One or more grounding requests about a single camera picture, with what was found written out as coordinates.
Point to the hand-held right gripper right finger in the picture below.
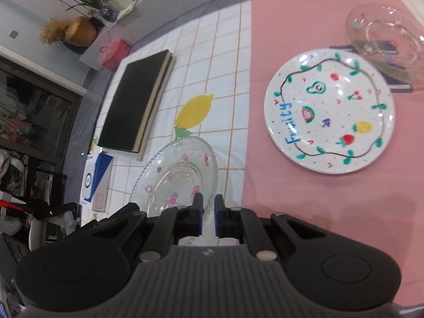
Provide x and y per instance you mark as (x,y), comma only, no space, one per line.
(219,215)

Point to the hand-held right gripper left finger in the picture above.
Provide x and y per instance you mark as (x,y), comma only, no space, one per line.
(198,213)

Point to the clear glass plate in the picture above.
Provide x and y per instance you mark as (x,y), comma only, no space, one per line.
(381,26)
(172,172)

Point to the white fruit-painted plate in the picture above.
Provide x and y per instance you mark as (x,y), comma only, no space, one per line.
(331,112)

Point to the pink table mat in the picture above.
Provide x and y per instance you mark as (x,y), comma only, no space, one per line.
(298,205)

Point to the thin dark book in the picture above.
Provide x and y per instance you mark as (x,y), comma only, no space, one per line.
(132,156)

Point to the white and blue box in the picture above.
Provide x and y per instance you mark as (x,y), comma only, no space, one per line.
(99,179)

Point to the lemon print checked tablecloth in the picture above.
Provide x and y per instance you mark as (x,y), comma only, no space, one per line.
(212,56)

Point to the dark glass door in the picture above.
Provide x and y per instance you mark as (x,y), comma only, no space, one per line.
(33,112)

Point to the loose papers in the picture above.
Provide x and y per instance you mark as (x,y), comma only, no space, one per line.
(127,10)

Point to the gold round vase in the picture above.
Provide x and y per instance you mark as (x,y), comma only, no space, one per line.
(79,31)

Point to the blue glass vase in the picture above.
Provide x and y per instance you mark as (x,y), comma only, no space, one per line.
(108,13)

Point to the dried yellow flowers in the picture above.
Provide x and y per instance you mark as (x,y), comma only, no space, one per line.
(53,32)

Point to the wall switch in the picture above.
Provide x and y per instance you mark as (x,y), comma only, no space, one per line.
(13,34)

